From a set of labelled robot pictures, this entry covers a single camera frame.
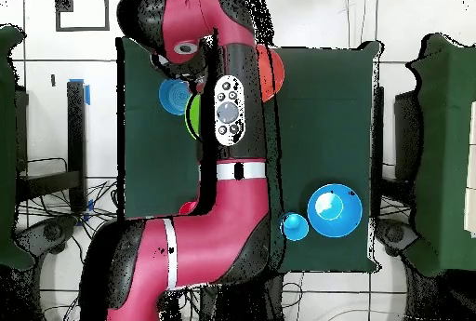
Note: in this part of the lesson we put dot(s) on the large blue bowl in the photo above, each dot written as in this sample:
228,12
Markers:
346,220

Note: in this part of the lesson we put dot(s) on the small blue bowl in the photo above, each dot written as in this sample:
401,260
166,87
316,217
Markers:
173,96

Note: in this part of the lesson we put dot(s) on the green cloth side table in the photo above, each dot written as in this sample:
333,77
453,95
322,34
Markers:
446,149
7,149

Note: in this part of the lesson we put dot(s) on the dark green tablecloth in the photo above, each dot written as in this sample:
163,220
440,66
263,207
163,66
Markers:
323,131

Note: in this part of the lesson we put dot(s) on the red cup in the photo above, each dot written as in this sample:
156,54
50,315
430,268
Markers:
187,207

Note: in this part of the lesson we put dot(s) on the orange bowl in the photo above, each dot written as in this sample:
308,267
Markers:
273,71

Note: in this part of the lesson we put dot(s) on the green bowl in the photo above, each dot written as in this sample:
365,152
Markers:
194,116

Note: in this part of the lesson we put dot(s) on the black metal frame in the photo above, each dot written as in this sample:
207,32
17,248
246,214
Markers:
76,131

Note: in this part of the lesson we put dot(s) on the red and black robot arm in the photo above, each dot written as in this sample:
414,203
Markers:
223,224

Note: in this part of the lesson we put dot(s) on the light blue cup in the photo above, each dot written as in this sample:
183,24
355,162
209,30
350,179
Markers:
294,230

